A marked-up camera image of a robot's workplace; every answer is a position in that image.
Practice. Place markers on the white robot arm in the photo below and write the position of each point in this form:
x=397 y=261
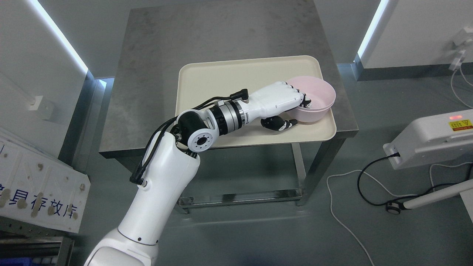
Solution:
x=170 y=162

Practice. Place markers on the white machine with warning label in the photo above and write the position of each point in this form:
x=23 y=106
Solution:
x=432 y=139

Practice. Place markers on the white stand leg with caster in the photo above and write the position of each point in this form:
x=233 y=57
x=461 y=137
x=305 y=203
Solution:
x=445 y=193

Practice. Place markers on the pink bowl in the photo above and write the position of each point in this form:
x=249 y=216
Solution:
x=320 y=95
x=308 y=115

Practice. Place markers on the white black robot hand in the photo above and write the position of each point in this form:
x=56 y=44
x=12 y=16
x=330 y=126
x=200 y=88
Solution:
x=270 y=101

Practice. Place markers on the cream plastic tray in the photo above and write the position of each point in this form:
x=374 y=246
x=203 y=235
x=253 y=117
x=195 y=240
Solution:
x=197 y=82

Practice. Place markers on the white signboard with blue text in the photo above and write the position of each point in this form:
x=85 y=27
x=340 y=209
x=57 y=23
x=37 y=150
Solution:
x=39 y=189

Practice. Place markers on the white wall socket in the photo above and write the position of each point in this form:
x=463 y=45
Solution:
x=42 y=108

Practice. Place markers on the white wall plug adapter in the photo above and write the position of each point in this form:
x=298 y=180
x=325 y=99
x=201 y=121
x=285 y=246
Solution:
x=463 y=40

